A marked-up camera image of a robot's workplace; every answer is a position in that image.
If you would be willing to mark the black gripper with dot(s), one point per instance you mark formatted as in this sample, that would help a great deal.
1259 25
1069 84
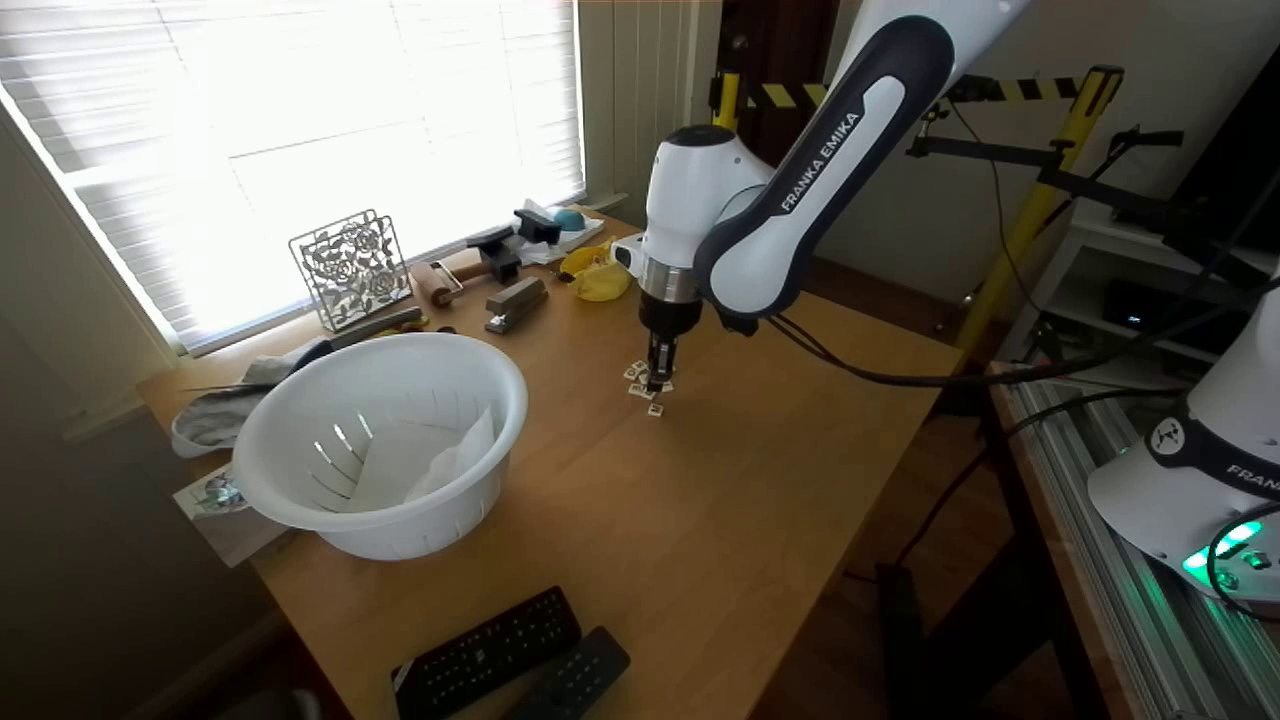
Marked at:
670 320

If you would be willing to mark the white Franka Panda arm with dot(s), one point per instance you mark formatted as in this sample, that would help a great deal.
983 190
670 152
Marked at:
802 185

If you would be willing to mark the grey metal block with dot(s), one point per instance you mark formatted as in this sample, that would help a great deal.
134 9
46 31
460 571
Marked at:
515 305

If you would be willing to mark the yellow plastic container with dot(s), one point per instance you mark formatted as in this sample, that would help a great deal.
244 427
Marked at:
601 280

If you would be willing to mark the white flat tray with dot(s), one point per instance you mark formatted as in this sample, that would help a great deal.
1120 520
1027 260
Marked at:
581 241

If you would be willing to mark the small teal object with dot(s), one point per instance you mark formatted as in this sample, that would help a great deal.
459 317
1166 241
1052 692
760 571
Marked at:
568 222

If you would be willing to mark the black stapler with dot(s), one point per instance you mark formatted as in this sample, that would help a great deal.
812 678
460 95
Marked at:
538 226

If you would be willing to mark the black boxy tool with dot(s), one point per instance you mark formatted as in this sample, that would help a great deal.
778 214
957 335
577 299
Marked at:
496 253

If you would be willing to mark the white plastic bowl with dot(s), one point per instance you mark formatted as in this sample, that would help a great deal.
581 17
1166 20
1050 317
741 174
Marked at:
401 513

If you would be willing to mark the small black remote control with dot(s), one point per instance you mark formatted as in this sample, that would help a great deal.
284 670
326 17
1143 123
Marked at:
573 683

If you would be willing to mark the large black remote control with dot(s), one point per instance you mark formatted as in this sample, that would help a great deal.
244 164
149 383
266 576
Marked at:
485 653

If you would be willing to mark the dark wooden door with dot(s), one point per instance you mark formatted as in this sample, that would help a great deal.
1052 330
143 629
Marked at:
760 41

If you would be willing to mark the yellow black striped stand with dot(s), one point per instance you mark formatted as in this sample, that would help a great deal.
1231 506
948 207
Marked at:
1033 214

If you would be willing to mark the white shelf unit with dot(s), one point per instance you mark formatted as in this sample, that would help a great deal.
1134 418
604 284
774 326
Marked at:
1086 284

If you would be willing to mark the grey white cloth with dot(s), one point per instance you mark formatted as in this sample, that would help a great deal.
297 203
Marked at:
212 418

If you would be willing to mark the small metal disc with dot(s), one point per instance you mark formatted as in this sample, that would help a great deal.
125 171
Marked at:
222 495

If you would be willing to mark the white window blinds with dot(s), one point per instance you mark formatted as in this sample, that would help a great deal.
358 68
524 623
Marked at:
266 135

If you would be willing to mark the white paper card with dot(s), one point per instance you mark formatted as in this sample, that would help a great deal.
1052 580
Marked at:
222 539

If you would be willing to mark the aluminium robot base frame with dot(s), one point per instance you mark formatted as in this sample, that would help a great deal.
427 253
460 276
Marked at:
1134 643

